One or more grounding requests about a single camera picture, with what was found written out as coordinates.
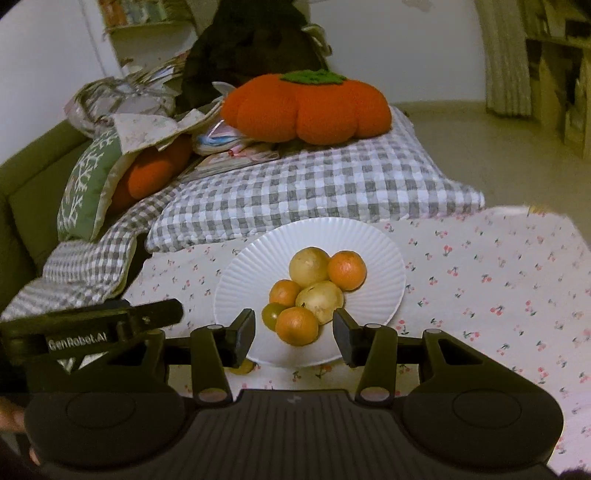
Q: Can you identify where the white chair frame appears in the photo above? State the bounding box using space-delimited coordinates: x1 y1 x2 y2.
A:
302 23 334 70

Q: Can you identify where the black cloth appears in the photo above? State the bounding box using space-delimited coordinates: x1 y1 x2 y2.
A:
180 0 331 112

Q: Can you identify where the large orange tangerine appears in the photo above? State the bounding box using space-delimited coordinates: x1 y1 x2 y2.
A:
276 306 320 347

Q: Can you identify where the beige floral cloth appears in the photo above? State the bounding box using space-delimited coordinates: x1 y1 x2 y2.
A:
111 108 222 153

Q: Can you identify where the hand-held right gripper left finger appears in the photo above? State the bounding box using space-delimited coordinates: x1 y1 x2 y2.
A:
60 308 256 408

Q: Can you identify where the pile of papers and packets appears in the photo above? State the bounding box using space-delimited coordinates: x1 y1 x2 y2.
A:
178 104 282 178

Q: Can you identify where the green sofa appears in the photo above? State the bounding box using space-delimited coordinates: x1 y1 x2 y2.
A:
0 120 93 310

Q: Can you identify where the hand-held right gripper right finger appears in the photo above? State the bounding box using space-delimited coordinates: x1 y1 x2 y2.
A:
332 308 522 408

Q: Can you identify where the beige curtain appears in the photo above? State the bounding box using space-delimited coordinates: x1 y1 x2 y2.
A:
475 0 534 118

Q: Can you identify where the person's left hand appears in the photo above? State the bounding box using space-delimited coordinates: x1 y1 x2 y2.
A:
0 399 27 437

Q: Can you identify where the small orange cushion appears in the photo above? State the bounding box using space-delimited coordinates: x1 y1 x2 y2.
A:
108 134 195 213

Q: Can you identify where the large yellow pear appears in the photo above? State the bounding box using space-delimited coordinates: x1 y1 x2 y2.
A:
295 281 345 325
289 247 331 288

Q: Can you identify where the grey checked blanket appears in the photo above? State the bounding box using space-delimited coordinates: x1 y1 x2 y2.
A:
0 185 185 324

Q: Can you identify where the cherry print cloth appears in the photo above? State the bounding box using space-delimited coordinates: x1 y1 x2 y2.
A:
124 205 591 472

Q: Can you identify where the grey checked pillow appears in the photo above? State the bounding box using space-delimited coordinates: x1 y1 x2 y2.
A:
145 104 485 254

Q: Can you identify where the white ribbed plate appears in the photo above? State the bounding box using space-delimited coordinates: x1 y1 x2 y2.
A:
213 218 407 368

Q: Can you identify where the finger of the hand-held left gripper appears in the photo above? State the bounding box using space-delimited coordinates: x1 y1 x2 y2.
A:
127 298 184 332

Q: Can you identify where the patterned plastic bag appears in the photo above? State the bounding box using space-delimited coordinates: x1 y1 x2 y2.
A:
65 76 178 137

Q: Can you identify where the wooden shelf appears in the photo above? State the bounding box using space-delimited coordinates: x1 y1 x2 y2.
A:
522 0 591 158

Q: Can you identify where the large orange persimmon cushion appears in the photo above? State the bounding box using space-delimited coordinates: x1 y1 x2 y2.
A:
221 69 393 145

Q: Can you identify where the green embroidered cushion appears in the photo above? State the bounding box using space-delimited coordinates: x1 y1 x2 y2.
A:
58 124 134 243

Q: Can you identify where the olive green tangerine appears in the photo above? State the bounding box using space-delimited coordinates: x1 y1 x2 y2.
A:
262 302 287 329

